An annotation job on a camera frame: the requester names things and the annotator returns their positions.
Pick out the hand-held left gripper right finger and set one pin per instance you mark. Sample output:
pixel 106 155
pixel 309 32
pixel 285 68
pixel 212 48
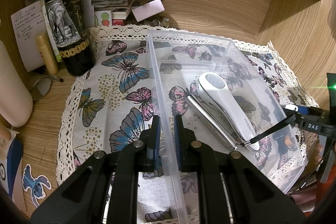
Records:
pixel 179 140

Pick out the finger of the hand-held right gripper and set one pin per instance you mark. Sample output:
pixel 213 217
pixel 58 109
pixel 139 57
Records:
pixel 296 108

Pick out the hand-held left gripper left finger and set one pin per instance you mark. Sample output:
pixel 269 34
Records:
pixel 156 134

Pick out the silver metal tube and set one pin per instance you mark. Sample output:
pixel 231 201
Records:
pixel 202 111

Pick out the clear plastic storage box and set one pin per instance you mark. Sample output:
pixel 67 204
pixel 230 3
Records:
pixel 231 98

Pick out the butterfly print lace cloth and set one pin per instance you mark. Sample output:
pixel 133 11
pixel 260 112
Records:
pixel 118 77

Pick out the pile of coins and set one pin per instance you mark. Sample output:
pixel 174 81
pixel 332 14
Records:
pixel 152 22

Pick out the small round mirror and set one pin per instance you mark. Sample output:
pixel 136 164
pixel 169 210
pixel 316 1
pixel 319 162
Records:
pixel 40 88

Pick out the pale pink card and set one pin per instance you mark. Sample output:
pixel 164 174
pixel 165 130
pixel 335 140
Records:
pixel 148 10

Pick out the green and red fruit sticker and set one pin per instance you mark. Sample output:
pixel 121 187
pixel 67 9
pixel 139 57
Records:
pixel 103 18

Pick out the blue cartoon creature sticker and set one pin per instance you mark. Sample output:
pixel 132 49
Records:
pixel 35 184

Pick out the yellow lip balm tube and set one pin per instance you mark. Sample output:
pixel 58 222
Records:
pixel 47 54

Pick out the dark wine bottle elephant label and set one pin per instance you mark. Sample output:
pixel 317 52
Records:
pixel 71 29

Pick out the blue and white package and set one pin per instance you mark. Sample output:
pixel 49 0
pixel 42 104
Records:
pixel 11 161

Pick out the cream plastic bottle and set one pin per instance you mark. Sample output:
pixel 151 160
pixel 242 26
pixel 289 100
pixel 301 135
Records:
pixel 11 92

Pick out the white handwritten paper note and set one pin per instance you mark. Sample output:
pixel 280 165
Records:
pixel 25 29

